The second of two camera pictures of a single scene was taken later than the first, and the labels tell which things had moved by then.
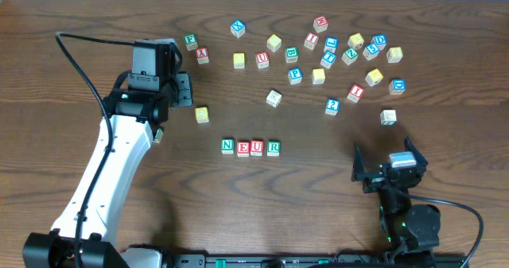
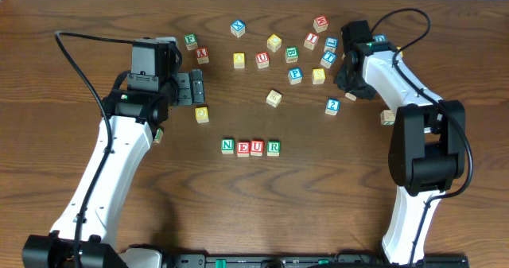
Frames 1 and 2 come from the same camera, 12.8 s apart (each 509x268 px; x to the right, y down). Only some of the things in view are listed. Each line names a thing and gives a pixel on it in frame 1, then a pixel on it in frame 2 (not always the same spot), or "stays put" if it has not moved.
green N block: [227, 145] stays put
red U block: [257, 147] stays put
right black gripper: [386, 176] -> [354, 87]
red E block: [243, 149] stays put
